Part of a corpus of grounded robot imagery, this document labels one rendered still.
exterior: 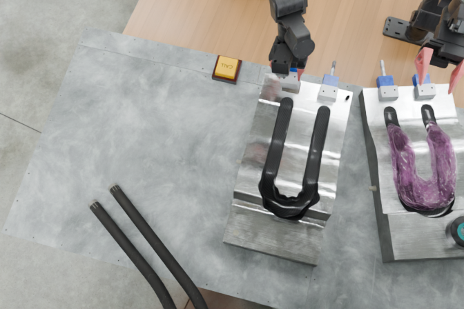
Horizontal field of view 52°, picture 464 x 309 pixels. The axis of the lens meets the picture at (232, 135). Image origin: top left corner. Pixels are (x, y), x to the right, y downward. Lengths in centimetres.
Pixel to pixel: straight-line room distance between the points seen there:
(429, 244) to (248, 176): 49
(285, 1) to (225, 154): 50
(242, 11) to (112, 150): 62
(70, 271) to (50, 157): 87
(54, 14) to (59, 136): 133
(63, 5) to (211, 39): 136
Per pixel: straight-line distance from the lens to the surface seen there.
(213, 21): 160
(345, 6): 166
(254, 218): 130
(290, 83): 134
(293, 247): 130
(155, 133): 145
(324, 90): 137
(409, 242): 131
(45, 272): 233
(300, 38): 114
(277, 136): 134
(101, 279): 224
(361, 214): 141
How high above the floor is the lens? 215
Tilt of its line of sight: 71 degrees down
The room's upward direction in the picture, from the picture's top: 5 degrees counter-clockwise
